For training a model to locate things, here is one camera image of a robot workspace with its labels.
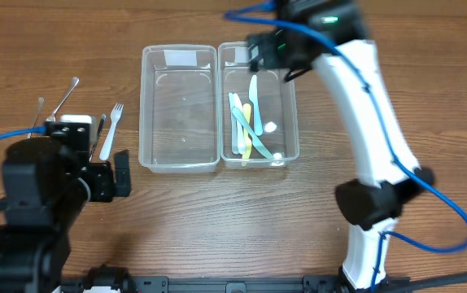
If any cream white plastic knife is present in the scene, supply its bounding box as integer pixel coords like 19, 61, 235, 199
231, 93, 247, 155

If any black handled metal fork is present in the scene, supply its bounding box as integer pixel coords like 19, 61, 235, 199
89, 114, 107, 162

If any clear plastic container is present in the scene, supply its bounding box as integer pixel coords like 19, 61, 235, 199
138, 44, 220, 174
217, 42, 299, 169

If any white plastic fork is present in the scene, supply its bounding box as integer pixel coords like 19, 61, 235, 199
99, 103, 124, 161

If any right clear plastic container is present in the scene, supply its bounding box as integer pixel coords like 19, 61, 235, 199
217, 42, 299, 169

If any mint green plastic knife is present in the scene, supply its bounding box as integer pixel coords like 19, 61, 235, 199
248, 75, 263, 136

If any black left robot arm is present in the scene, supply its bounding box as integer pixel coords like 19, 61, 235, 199
0, 121, 136, 292

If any long silver metal fork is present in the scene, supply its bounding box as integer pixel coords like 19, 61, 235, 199
46, 77, 80, 121

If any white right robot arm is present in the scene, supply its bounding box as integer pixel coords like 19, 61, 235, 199
248, 1, 434, 292

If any yellow plastic knife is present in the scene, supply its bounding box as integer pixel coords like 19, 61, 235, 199
242, 103, 252, 160

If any pale teal plastic knife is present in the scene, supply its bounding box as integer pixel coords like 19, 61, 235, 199
233, 109, 274, 160

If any light blue plastic knife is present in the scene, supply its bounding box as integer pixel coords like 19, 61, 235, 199
229, 93, 239, 155

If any black corrugated cable conduit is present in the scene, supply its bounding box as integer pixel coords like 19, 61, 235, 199
395, 269, 467, 293

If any small silver metal fork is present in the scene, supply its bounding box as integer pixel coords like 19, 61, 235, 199
32, 97, 45, 128

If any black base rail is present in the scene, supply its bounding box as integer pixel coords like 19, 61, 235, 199
58, 264, 412, 293

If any left clear plastic container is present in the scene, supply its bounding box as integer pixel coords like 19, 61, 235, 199
138, 44, 220, 174

